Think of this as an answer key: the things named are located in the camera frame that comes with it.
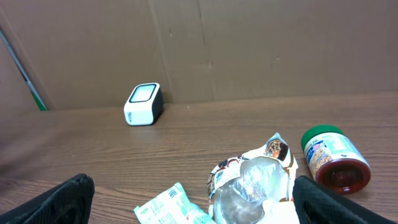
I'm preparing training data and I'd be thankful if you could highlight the light blue wipes pack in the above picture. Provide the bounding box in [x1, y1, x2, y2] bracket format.
[134, 182, 216, 224]

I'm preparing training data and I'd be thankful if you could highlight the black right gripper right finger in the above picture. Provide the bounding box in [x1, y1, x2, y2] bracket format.
[293, 175, 395, 224]

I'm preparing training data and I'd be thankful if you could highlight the green lid seasoning jar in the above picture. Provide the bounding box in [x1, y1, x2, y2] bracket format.
[300, 124, 373, 195]

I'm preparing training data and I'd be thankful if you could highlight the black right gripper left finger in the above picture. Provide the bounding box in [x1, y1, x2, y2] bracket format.
[1, 174, 95, 224]

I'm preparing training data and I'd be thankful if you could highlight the white barcode scanner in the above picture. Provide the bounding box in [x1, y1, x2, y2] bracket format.
[124, 83, 164, 126]

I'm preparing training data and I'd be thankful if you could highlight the beige brown snack bag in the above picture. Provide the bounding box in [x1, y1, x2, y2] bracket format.
[208, 133, 299, 224]

